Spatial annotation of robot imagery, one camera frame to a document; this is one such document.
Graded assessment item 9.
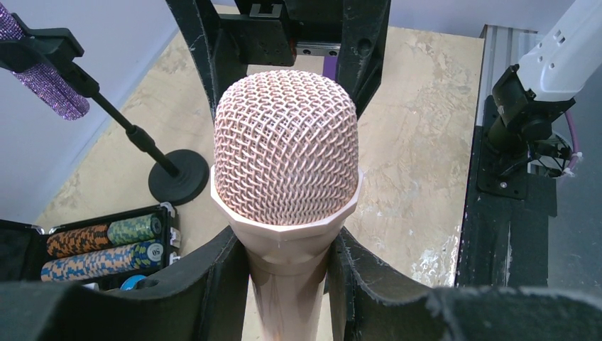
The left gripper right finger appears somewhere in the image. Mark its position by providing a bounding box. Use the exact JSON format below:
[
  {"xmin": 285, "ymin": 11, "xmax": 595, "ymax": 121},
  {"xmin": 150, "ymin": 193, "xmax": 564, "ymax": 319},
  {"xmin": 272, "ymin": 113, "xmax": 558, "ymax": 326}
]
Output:
[{"xmin": 327, "ymin": 229, "xmax": 601, "ymax": 340}]

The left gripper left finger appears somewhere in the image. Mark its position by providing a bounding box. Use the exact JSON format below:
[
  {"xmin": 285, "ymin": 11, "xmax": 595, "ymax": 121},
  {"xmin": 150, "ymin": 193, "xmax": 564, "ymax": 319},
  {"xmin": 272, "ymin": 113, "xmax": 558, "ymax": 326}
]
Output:
[{"xmin": 1, "ymin": 228, "xmax": 249, "ymax": 340}]

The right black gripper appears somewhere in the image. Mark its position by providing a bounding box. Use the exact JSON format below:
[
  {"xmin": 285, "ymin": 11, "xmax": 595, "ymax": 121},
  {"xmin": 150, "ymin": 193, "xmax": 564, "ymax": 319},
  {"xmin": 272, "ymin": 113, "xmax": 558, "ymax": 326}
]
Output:
[{"xmin": 166, "ymin": 0, "xmax": 390, "ymax": 119}]

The black round-base mic stand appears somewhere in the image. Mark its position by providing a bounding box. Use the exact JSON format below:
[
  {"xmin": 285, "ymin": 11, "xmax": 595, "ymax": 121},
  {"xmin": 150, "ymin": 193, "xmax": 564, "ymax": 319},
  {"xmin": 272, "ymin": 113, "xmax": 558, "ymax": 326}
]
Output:
[{"xmin": 10, "ymin": 12, "xmax": 209, "ymax": 205}]

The pink plastic cylinder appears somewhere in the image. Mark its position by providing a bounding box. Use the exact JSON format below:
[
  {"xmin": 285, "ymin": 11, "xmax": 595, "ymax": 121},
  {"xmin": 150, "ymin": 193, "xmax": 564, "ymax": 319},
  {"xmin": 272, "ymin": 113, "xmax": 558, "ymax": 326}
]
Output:
[{"xmin": 210, "ymin": 70, "xmax": 363, "ymax": 340}]

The purple glitter microphone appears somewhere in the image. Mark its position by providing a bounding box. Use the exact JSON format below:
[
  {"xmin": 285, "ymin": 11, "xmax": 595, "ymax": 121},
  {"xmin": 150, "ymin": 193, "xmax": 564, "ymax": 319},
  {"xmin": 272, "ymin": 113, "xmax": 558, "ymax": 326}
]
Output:
[{"xmin": 1, "ymin": 6, "xmax": 89, "ymax": 121}]

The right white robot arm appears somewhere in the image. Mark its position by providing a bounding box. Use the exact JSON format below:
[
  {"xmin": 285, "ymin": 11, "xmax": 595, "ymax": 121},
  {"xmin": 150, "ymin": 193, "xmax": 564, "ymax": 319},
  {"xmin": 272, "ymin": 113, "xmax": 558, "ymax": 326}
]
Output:
[{"xmin": 168, "ymin": 1, "xmax": 601, "ymax": 154}]

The purple metronome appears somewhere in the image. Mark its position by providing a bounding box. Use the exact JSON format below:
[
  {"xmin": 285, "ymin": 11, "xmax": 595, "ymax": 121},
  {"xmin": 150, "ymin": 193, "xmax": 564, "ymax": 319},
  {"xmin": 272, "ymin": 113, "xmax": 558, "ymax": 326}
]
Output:
[{"xmin": 322, "ymin": 55, "xmax": 338, "ymax": 81}]

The blue poker chip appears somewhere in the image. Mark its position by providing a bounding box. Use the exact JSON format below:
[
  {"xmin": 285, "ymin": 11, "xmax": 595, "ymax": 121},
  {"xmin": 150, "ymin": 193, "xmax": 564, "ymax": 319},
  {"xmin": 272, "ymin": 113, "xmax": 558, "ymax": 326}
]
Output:
[{"xmin": 120, "ymin": 274, "xmax": 146, "ymax": 291}]

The black poker chip case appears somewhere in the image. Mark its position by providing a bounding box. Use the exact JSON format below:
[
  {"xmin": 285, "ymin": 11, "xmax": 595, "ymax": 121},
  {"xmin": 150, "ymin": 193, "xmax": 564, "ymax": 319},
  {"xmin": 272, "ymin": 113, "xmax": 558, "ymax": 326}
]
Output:
[{"xmin": 1, "ymin": 202, "xmax": 181, "ymax": 291}]

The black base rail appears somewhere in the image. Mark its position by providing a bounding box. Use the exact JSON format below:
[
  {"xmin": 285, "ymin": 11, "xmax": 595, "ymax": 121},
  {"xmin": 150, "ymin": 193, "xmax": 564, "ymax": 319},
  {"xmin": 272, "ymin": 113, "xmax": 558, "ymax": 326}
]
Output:
[{"xmin": 454, "ymin": 96, "xmax": 557, "ymax": 287}]

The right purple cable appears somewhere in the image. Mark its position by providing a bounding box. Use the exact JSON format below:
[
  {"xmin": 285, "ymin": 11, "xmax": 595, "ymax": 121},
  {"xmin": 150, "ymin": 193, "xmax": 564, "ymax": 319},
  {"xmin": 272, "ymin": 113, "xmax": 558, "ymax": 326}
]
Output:
[{"xmin": 562, "ymin": 110, "xmax": 584, "ymax": 179}]

